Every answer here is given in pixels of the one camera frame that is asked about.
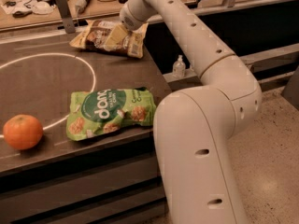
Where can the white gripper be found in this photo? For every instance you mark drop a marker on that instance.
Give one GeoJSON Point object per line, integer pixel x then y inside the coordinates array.
{"type": "Point", "coordinates": [128, 18]}

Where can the brown chip bag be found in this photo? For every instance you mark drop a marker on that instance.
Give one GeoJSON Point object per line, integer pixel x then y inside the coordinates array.
{"type": "Point", "coordinates": [95, 35]}

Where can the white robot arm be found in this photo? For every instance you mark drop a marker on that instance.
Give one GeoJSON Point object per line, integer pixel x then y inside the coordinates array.
{"type": "Point", "coordinates": [192, 126]}

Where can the green rice chip bag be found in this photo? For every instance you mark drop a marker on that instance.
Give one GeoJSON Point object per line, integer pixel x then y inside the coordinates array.
{"type": "Point", "coordinates": [101, 112]}

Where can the grey handheld tool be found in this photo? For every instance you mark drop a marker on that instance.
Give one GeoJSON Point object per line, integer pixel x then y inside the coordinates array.
{"type": "Point", "coordinates": [81, 5]}

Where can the left clear sanitizer bottle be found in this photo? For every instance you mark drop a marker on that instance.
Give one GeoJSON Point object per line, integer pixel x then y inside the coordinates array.
{"type": "Point", "coordinates": [179, 68]}

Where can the white face mask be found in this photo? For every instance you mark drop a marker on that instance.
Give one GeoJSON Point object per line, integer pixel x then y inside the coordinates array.
{"type": "Point", "coordinates": [42, 8]}

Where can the orange fruit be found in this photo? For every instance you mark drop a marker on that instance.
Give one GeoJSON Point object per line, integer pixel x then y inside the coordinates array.
{"type": "Point", "coordinates": [23, 132]}

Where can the grey metal bracket post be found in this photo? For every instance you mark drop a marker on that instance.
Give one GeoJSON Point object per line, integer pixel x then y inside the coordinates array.
{"type": "Point", "coordinates": [66, 16]}

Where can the metal shelf rail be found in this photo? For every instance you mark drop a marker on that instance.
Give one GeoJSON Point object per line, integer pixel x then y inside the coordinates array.
{"type": "Point", "coordinates": [255, 62]}

